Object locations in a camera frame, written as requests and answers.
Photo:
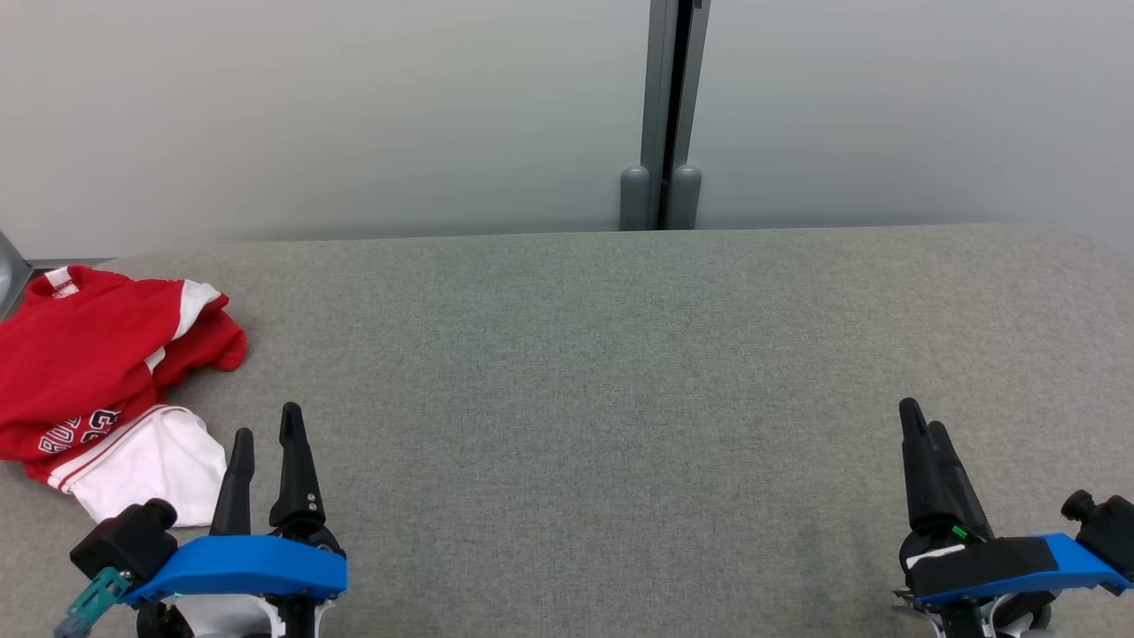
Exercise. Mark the red shorts with white stripes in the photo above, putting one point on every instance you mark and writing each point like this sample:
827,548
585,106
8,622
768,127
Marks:
204,346

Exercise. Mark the grey metal frame with caster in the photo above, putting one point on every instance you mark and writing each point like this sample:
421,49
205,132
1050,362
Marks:
9,275

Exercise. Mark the grey partition post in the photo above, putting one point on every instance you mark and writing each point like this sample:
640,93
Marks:
660,115

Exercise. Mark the red jersey with white sleeves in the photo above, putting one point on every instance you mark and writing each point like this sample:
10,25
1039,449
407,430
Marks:
151,470

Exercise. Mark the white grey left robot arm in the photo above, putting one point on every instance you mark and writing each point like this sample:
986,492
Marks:
221,618

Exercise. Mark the dark grey baseboard rail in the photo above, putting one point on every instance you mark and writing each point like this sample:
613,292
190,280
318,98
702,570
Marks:
71,262

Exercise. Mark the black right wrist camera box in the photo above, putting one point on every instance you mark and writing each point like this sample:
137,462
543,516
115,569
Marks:
1107,532

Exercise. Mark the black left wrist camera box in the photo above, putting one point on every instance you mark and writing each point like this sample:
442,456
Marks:
124,536

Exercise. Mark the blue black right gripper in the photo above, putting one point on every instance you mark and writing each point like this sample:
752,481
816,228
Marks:
992,563

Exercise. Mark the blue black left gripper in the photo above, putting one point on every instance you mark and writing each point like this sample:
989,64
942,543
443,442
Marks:
248,567

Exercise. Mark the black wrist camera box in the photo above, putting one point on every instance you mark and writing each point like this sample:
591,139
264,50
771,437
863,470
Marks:
124,536
1107,532

